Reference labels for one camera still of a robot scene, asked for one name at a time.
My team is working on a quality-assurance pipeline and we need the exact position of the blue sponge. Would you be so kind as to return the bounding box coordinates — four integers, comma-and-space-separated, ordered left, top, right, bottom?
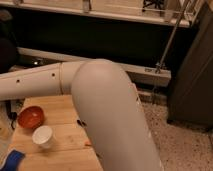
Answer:
0, 150, 25, 171

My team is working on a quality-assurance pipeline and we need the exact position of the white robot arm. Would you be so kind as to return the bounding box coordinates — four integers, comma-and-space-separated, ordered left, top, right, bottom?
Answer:
0, 59, 164, 171

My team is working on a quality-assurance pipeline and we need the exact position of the white ceramic cup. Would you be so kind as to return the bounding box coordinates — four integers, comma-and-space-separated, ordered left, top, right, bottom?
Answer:
32, 125, 53, 149

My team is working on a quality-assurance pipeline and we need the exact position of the black white striped block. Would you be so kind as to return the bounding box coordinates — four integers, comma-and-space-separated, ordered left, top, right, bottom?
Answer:
77, 119, 87, 127

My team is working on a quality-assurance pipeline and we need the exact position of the metal pole stand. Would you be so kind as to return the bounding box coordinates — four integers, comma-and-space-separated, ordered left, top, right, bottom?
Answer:
155, 0, 190, 74

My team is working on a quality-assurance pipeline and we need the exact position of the orange carrot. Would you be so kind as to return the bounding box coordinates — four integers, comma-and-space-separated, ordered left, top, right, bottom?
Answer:
84, 140, 92, 147

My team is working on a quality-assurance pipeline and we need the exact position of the orange bowl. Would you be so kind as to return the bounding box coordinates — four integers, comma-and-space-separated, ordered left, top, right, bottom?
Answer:
18, 106, 45, 129

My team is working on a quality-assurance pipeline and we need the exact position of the dark cabinet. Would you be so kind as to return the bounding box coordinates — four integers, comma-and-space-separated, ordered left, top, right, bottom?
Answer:
167, 0, 213, 127

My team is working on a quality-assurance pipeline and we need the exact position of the black chair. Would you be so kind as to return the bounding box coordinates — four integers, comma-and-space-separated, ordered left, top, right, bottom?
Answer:
0, 9, 20, 74

